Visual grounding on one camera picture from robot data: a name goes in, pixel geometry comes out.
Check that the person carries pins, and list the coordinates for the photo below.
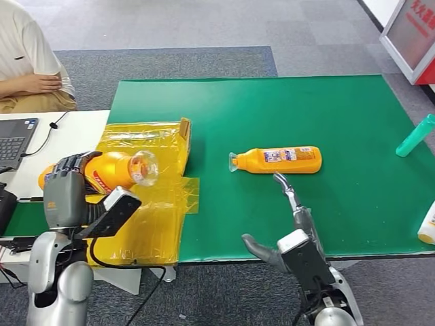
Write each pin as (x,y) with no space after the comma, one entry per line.
(23,49)

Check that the orange bottle with clear cap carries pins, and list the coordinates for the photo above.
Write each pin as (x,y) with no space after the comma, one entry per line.
(112,171)
(258,164)

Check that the green table mat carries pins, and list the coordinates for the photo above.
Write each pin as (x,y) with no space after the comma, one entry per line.
(306,112)

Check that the grey laptop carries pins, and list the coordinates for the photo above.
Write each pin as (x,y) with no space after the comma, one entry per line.
(13,141)

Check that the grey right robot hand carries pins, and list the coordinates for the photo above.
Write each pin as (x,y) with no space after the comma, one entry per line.
(306,222)

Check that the white and red sign stand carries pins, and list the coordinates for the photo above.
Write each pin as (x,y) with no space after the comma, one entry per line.
(412,31)

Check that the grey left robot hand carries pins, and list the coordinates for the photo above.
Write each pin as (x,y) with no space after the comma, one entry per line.
(64,202)

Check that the teal green bottle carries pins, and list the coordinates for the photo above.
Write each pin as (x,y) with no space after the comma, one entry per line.
(414,137)

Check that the white and yellow bottle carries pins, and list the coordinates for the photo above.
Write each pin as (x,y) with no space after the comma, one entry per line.
(429,229)

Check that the yellow plastic wrapped box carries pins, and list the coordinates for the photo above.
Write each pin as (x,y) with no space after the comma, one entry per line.
(159,229)

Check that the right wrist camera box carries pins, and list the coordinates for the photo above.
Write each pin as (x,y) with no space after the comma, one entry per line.
(306,263)

